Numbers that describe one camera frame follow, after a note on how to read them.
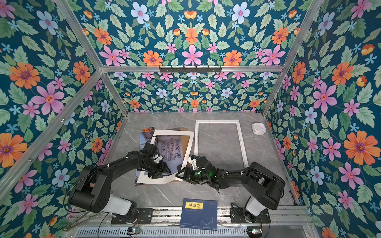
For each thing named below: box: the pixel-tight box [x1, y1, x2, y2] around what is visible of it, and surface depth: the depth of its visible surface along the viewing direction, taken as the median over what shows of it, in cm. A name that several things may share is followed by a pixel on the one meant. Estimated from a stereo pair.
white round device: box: [251, 122, 267, 135], surface depth 107 cm
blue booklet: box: [179, 198, 218, 231], surface depth 75 cm
